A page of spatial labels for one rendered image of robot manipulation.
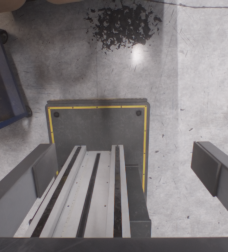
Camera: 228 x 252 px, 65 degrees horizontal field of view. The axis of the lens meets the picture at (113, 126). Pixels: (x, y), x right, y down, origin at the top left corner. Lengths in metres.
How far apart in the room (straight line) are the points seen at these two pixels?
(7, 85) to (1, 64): 0.15
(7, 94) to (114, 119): 0.85
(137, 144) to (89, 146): 0.34
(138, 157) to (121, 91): 0.55
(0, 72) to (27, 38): 0.32
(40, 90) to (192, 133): 1.34
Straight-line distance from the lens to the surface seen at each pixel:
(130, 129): 1.22
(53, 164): 0.16
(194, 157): 0.17
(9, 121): 1.34
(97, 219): 0.76
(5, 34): 1.68
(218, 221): 2.33
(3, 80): 1.60
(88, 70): 1.50
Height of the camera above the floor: 1.48
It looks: 73 degrees down
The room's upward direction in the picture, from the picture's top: 176 degrees counter-clockwise
